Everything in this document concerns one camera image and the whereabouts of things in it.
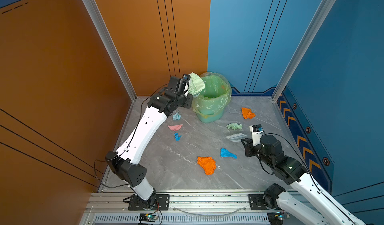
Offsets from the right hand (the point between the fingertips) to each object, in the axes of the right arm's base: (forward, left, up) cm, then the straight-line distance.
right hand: (241, 140), depth 75 cm
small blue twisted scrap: (+12, +36, -17) cm, 41 cm away
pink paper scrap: (+20, +37, -18) cm, 46 cm away
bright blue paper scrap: (+1, +6, -18) cm, 19 cm away
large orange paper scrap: (-5, +17, -17) cm, 24 cm away
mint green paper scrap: (+19, -3, -16) cm, 25 cm away
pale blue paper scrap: (+29, +38, -16) cm, 50 cm away
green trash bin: (+18, +15, -1) cm, 24 cm away
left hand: (+18, +27, +15) cm, 36 cm away
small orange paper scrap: (+32, -14, -17) cm, 39 cm away
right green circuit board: (-30, -15, -21) cm, 40 cm away
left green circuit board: (-30, +46, -20) cm, 59 cm away
